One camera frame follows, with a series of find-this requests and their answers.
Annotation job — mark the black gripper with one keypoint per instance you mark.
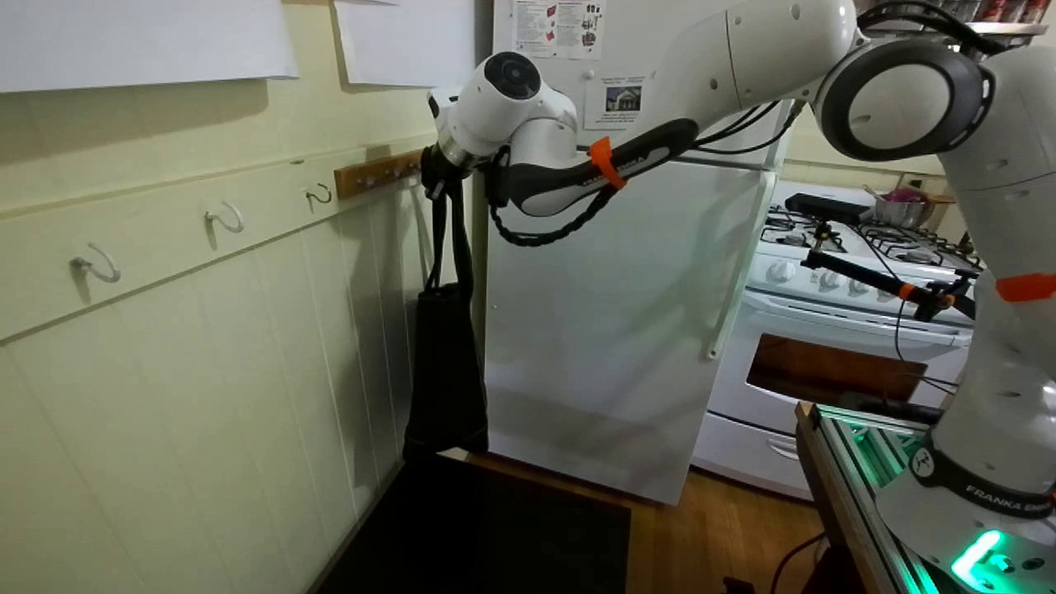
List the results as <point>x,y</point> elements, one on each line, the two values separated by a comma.
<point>446,177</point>

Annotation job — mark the black tote bag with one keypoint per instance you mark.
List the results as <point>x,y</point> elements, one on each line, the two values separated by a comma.
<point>446,373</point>

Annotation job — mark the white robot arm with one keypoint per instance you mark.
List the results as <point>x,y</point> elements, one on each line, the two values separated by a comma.
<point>770,43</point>

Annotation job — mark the orange tape strip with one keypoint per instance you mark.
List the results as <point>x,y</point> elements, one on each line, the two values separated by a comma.
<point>1027,287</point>
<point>603,162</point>

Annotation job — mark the printed sheet with pictures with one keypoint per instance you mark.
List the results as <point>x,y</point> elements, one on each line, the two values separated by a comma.
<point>562,26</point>

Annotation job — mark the small photo magnet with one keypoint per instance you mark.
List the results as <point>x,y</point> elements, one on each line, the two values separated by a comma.
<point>623,98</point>

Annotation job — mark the black square side table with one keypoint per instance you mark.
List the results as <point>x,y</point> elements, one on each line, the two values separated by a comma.
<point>484,539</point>

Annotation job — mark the white gas stove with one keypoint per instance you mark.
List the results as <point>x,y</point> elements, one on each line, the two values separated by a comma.
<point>792,314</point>

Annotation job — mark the aluminium robot cart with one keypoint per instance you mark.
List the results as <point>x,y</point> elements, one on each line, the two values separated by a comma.
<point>858,482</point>

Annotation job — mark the wooden peg rail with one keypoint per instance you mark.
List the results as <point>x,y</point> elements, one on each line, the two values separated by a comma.
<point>375,173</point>

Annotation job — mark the small white wall paper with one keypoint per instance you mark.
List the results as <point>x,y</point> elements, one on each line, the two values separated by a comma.
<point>407,38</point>

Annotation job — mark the large white wall paper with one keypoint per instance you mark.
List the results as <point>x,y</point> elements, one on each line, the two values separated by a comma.
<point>141,38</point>

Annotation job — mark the black stereo camera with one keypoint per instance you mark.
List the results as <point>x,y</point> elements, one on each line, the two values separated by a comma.
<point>830,206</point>

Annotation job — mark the black camera stand rod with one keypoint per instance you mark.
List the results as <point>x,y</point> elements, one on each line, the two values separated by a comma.
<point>870,280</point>

